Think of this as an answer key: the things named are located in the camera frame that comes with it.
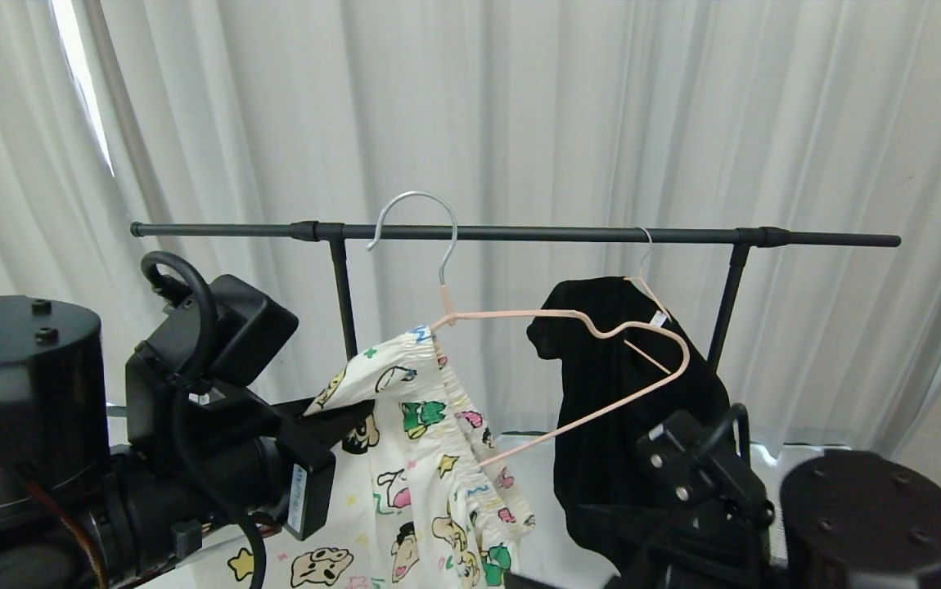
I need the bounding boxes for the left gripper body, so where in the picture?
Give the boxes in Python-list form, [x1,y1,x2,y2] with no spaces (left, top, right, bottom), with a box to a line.
[184,391,337,542]

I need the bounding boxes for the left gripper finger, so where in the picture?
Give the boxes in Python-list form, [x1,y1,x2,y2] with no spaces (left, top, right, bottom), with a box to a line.
[303,399,377,447]

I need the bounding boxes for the cream printed shorts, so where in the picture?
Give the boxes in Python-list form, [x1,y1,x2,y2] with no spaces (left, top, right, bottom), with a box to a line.
[225,326,537,589]

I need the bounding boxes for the pink clothes hanger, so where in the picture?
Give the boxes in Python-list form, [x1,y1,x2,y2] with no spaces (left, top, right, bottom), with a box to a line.
[624,227,676,375]
[367,191,691,471]

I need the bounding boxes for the black shirt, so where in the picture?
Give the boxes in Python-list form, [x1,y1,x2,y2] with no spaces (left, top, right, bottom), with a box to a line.
[526,277,733,573]

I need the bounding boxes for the black clothes rack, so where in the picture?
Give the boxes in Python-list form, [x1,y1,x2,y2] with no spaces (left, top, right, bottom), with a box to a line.
[130,219,902,373]

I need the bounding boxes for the white curtain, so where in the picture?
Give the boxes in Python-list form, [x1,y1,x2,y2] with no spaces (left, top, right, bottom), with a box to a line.
[0,0,941,459]

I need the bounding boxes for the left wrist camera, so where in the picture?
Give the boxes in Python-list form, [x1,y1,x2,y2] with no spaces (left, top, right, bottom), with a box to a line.
[125,274,300,459]

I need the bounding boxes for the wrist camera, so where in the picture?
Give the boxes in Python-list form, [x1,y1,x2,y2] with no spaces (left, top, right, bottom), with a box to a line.
[125,274,300,459]
[637,409,776,533]

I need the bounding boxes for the black cable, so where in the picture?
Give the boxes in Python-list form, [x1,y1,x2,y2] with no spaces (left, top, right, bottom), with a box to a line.
[696,402,754,467]
[141,251,268,589]

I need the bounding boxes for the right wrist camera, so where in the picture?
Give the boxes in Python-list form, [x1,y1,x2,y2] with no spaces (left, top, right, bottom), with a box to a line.
[637,409,776,533]

